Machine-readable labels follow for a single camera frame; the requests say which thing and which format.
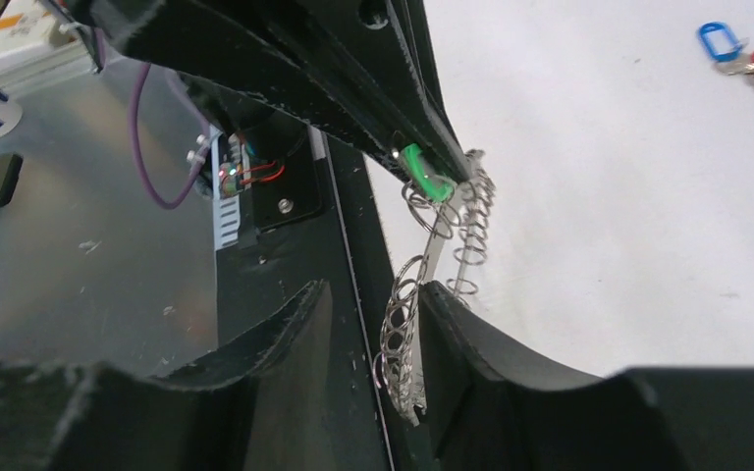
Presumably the large metal keyring with rings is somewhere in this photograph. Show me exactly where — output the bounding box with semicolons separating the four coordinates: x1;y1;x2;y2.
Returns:
373;149;497;427

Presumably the white orange box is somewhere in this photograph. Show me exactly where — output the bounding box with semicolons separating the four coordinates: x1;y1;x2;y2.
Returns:
0;0;93;76

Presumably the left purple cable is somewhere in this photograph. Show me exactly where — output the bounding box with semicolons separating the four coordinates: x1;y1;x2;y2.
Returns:
90;28;212;211

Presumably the blue tagged key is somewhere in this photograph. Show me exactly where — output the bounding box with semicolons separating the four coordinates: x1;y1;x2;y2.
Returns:
696;22;749;76

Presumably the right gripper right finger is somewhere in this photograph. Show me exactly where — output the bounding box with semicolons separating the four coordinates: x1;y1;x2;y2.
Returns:
418;282;754;470

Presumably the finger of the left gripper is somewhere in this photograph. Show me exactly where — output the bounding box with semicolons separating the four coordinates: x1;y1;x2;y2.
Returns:
350;1;471;183
66;1;410;183

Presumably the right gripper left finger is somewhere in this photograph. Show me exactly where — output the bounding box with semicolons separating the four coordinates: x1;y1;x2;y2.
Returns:
0;281;343;470

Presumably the left circuit board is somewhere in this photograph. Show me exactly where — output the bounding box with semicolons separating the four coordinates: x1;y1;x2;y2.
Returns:
210;132;285;250

